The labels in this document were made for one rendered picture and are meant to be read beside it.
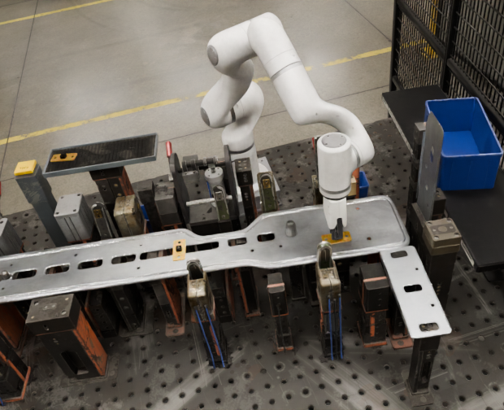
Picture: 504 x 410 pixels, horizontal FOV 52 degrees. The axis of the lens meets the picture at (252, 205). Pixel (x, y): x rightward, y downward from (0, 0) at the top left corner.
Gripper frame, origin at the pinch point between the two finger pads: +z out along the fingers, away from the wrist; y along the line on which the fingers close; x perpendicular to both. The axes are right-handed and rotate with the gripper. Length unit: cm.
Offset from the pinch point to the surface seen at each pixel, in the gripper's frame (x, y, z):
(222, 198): -31.8, -17.3, -3.4
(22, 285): -94, 0, 3
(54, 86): -192, -335, 104
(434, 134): 26.6, -3.3, -26.1
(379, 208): 15.2, -9.5, 3.3
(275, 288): -19.6, 14.1, 4.3
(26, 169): -94, -36, -12
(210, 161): -33.2, -22.7, -14.3
